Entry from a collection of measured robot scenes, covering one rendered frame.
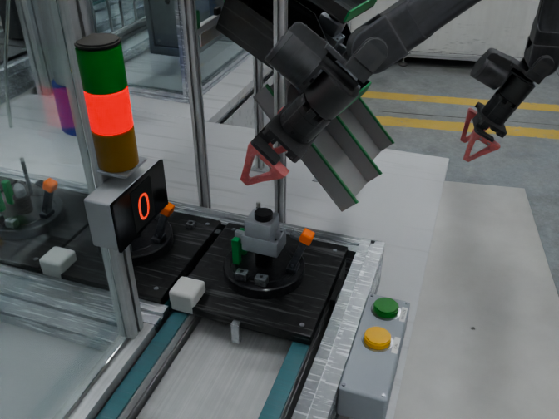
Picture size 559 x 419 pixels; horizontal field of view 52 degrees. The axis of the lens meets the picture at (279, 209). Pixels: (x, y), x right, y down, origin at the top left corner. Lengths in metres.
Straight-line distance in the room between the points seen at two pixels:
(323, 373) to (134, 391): 0.27
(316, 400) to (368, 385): 0.08
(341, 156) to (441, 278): 0.32
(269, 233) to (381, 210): 0.51
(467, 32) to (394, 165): 3.45
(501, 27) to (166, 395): 4.41
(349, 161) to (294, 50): 0.49
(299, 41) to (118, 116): 0.25
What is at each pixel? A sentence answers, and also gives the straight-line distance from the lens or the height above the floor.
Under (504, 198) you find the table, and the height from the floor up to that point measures 0.86.
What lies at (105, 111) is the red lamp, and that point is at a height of 1.34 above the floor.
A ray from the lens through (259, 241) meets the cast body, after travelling 0.93.
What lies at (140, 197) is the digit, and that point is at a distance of 0.75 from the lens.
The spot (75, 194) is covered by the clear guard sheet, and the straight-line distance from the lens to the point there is 0.73.
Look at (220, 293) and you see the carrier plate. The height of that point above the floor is 0.97.
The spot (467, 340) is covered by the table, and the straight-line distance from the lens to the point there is 1.09.
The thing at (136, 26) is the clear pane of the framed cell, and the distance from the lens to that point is 1.96.
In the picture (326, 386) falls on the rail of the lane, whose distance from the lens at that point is 0.84.
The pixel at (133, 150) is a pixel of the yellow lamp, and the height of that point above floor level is 1.28.
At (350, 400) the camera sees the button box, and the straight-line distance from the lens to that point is 0.85.
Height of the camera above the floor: 1.60
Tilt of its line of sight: 33 degrees down
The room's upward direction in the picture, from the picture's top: straight up
